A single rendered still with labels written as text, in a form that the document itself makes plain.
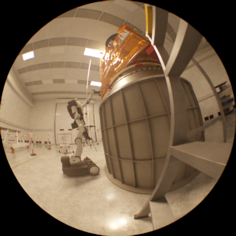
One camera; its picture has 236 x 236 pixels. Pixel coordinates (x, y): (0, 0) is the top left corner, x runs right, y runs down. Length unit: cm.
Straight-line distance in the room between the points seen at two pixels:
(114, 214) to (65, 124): 833
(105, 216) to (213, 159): 75
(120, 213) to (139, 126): 82
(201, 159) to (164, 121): 53
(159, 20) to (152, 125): 78
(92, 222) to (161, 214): 52
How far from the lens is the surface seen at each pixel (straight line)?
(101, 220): 77
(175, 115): 28
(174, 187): 91
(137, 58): 132
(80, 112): 143
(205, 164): 18
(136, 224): 72
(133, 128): 67
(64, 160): 145
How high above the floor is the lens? 69
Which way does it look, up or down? 12 degrees up
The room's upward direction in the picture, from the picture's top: 9 degrees counter-clockwise
